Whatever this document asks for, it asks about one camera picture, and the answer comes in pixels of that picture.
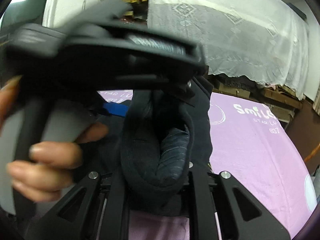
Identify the black hooded jacket yellow lining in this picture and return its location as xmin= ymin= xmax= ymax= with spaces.
xmin=73 ymin=76 xmax=213 ymax=217

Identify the person's left hand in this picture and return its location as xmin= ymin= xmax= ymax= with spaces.
xmin=0 ymin=75 xmax=110 ymax=203

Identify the purple printed bed sheet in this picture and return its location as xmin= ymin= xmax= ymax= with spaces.
xmin=96 ymin=89 xmax=318 ymax=240

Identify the white lace cover cloth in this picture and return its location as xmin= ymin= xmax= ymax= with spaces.
xmin=148 ymin=0 xmax=309 ymax=99

